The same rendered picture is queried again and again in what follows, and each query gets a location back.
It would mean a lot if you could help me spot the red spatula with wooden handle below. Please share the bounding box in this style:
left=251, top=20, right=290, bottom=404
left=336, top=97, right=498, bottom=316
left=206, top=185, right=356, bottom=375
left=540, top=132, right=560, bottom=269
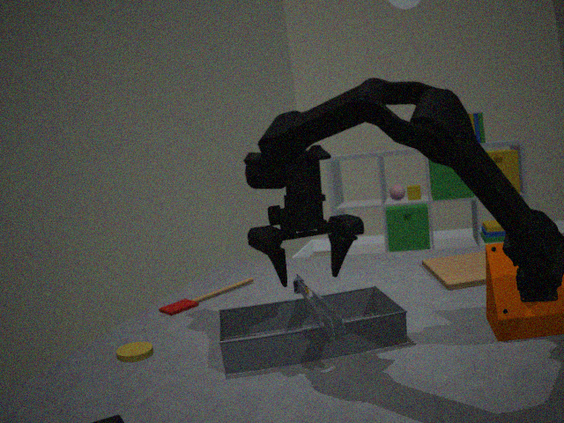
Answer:
left=159, top=277, right=254, bottom=316

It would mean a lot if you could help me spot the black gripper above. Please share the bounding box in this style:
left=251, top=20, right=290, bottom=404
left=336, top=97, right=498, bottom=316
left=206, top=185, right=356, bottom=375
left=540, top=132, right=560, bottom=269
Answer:
left=248, top=188, right=364, bottom=287

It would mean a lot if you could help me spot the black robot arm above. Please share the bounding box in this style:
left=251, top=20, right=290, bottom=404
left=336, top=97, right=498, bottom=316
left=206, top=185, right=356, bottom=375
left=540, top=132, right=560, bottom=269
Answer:
left=243, top=78, right=564, bottom=302

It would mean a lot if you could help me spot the yellow flat disc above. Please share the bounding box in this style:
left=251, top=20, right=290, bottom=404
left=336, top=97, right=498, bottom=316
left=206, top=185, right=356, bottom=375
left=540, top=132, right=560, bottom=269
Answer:
left=116, top=341, right=153, bottom=362

